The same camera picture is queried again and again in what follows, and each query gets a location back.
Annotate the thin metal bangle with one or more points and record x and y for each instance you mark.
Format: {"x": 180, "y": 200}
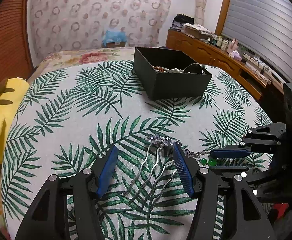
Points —
{"x": 194, "y": 64}

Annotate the pink tissue box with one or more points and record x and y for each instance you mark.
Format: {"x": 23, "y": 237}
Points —
{"x": 235, "y": 55}

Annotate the leaf print tablecloth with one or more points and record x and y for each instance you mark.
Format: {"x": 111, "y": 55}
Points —
{"x": 73, "y": 120}

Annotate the beige narrow curtain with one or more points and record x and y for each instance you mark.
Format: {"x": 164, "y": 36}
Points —
{"x": 201, "y": 2}

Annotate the blue plastic bag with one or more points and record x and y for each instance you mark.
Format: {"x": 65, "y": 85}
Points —
{"x": 114, "y": 36}

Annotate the silver crystal hair comb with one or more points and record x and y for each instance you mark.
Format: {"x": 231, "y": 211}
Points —
{"x": 161, "y": 142}

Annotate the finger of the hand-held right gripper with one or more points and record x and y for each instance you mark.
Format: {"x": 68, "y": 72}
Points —
{"x": 229, "y": 153}
{"x": 232, "y": 168}

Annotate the black box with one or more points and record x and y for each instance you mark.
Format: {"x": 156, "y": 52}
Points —
{"x": 181, "y": 86}

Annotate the stack of dark clothes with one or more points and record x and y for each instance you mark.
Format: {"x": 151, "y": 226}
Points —
{"x": 183, "y": 20}

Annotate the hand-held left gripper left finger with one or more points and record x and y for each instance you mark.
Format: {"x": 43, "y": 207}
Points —
{"x": 108, "y": 170}

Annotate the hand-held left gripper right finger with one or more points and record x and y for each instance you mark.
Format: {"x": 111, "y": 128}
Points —
{"x": 183, "y": 170}

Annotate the small cardboard box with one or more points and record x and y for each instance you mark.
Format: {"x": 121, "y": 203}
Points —
{"x": 116, "y": 44}

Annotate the wooden louvered wardrobe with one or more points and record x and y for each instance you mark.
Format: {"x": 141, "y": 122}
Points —
{"x": 8, "y": 42}

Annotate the flat cardboard box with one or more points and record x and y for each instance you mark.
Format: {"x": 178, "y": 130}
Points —
{"x": 197, "y": 31}

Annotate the wooden window frame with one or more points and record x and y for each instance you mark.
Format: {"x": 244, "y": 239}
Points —
{"x": 223, "y": 10}

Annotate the pink bottle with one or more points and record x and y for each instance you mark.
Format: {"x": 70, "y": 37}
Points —
{"x": 233, "y": 44}

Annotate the wooden cabinet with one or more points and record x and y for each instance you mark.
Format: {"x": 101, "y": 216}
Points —
{"x": 203, "y": 52}

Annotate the white bottle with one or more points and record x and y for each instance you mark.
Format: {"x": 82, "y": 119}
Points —
{"x": 219, "y": 41}

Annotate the yellow plush toy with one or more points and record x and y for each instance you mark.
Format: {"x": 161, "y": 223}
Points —
{"x": 1, "y": 120}

